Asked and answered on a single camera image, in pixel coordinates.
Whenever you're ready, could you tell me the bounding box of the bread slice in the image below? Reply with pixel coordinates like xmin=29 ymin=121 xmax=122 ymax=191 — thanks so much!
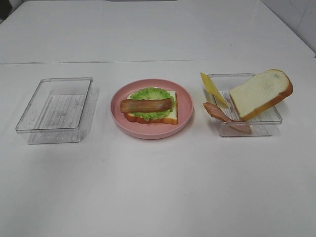
xmin=124 ymin=87 xmax=178 ymax=125
xmin=230 ymin=69 xmax=293 ymax=121

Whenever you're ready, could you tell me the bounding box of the green lettuce leaf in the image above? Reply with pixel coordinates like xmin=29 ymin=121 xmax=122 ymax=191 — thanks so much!
xmin=127 ymin=87 xmax=177 ymax=122

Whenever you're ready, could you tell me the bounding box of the bacon strip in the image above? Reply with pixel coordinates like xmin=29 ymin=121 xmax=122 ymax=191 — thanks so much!
xmin=120 ymin=98 xmax=173 ymax=113
xmin=203 ymin=102 xmax=252 ymax=134

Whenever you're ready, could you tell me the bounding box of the pink round plate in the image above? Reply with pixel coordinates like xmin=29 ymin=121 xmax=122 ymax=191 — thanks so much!
xmin=110 ymin=79 xmax=194 ymax=139

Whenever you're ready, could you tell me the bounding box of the yellow cheese slice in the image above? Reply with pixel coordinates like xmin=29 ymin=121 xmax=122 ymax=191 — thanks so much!
xmin=200 ymin=73 xmax=228 ymax=107

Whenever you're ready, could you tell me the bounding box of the left clear plastic container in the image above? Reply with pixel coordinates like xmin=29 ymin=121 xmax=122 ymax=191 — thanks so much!
xmin=15 ymin=78 xmax=98 ymax=145

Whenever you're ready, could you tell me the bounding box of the clear plastic container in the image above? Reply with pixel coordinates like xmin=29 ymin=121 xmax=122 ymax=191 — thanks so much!
xmin=15 ymin=78 xmax=98 ymax=145
xmin=203 ymin=73 xmax=282 ymax=137

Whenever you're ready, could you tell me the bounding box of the right clear plastic container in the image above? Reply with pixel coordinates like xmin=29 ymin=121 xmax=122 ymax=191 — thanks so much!
xmin=203 ymin=73 xmax=282 ymax=137

